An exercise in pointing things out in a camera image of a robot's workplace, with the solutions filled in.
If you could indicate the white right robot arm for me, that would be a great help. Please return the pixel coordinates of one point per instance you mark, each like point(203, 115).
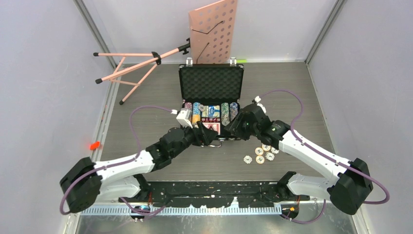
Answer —
point(342, 182)

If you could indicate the pile of loose poker chips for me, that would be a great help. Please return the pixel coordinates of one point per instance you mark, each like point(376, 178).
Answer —
point(262, 154)

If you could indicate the pink perforated music stand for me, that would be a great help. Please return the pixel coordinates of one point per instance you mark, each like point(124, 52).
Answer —
point(210, 40)

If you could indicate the light blue chip stack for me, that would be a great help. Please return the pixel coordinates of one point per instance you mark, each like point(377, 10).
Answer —
point(196, 109)

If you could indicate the red backed card deck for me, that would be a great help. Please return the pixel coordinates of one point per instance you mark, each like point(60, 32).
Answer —
point(214, 126)

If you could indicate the green chip stack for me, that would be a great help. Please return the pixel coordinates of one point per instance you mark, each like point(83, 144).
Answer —
point(225, 114)

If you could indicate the purple poker chip stack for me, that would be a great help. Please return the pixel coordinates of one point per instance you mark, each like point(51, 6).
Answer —
point(188, 105)

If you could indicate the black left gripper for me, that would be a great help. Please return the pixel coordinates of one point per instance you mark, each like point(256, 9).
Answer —
point(202, 135)

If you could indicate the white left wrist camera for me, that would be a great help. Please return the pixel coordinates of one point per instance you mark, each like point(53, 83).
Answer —
point(183, 117)

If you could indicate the yellow chip stack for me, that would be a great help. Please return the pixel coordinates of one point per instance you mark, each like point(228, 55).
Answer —
point(195, 119)

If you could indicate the blue orange chip stack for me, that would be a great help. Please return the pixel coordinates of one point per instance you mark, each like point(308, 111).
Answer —
point(233, 110)

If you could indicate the black aluminium poker case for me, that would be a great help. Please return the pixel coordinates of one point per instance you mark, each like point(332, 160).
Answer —
point(212, 84)

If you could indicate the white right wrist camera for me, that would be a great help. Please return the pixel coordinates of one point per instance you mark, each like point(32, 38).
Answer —
point(257, 100)

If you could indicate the orange clip on rail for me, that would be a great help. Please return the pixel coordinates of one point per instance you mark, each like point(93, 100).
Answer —
point(94, 145)

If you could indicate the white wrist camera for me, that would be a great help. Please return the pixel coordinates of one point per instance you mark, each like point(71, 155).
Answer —
point(183, 117)
point(257, 100)

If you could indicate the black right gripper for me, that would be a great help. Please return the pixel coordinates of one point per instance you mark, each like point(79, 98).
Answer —
point(235, 127)

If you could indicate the blue Texas Hold'em card deck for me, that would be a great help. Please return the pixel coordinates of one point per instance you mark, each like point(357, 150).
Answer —
point(204, 112)

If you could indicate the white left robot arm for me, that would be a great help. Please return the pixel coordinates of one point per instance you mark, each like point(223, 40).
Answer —
point(88, 182)

